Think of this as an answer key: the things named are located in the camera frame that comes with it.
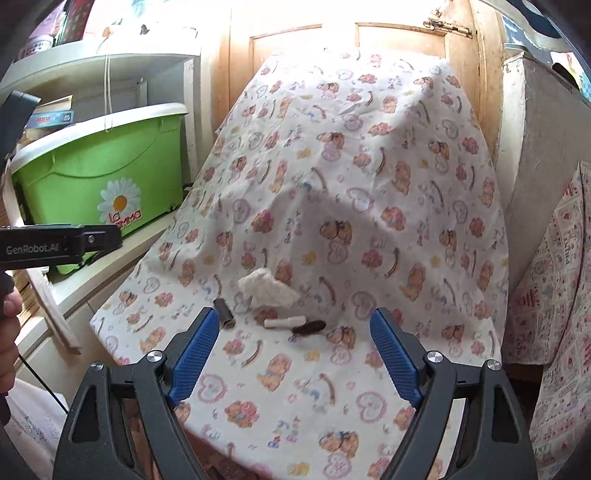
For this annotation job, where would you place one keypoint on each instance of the blue white printed fabric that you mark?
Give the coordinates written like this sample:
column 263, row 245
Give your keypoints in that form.
column 531, row 23

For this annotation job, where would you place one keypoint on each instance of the white pink printed cloth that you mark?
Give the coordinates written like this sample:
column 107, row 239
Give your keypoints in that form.
column 32, row 429

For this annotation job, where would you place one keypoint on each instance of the row of boxes on shelf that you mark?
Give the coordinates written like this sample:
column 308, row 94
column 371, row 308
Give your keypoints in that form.
column 69, row 23

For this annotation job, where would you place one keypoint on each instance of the patchwork printed cloth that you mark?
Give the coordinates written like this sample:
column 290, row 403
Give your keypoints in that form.
column 554, row 314

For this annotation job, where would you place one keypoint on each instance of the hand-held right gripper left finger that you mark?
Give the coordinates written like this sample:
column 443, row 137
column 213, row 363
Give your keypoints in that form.
column 196, row 350

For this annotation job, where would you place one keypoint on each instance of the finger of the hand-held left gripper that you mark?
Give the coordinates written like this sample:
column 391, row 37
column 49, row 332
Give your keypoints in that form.
column 18, row 110
column 97, row 240

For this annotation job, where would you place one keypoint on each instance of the bear-print sheet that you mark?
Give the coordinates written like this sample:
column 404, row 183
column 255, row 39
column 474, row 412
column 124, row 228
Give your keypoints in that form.
column 369, row 207

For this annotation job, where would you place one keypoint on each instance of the beige book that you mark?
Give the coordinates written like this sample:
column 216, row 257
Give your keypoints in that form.
column 55, row 104

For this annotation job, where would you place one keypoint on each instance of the black cylinder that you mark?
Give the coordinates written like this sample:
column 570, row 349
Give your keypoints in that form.
column 225, row 314

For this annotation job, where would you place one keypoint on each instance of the large white tissue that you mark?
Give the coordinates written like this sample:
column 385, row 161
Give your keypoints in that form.
column 268, row 288

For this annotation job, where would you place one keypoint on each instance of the white paper roll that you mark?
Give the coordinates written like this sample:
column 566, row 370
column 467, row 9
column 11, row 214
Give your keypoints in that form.
column 284, row 322

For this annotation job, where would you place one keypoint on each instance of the wooden door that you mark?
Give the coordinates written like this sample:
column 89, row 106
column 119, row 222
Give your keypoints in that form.
column 240, row 69

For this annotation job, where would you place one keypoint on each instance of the person's left hand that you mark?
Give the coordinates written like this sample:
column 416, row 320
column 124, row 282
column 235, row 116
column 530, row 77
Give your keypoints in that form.
column 9, row 332

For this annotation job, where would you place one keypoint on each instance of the blue book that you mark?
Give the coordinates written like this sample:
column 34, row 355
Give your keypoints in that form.
column 51, row 119

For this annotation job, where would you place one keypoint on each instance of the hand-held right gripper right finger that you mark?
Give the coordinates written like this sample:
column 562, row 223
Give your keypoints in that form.
column 395, row 350

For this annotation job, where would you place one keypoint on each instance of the green plastic storage box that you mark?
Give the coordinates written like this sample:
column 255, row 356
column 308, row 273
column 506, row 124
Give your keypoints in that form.
column 69, row 184

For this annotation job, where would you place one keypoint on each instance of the white shelf unit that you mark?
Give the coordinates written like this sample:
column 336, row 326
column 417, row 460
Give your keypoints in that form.
column 147, row 64

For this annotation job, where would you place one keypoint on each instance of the white cabinet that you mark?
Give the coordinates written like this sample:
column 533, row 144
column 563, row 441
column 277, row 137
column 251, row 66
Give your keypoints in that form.
column 540, row 161

